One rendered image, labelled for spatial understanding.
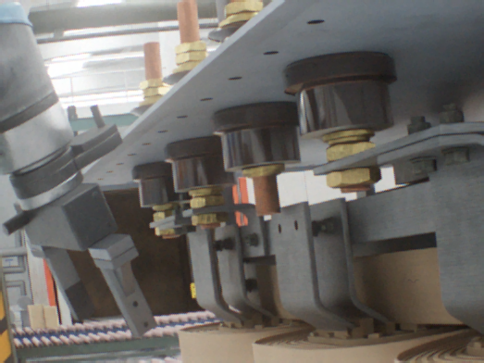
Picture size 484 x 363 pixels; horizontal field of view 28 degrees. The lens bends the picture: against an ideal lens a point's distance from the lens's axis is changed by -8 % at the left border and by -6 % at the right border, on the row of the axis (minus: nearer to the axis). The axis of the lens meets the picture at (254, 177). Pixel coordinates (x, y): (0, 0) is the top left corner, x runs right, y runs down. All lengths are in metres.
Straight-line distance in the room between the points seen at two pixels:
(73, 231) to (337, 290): 0.38
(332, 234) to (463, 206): 0.42
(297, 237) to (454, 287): 0.39
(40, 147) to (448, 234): 0.39
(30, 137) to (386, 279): 0.47
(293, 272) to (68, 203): 0.35
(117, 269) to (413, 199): 0.30
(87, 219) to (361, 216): 0.33
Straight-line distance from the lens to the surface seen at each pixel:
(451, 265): 0.84
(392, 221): 1.07
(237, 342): 1.50
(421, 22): 0.84
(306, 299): 1.18
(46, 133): 0.98
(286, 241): 1.23
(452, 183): 0.83
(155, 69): 1.76
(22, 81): 0.97
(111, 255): 0.95
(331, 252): 1.22
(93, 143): 1.02
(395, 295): 1.19
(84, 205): 0.97
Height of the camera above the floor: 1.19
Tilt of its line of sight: 4 degrees up
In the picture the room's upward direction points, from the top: 7 degrees counter-clockwise
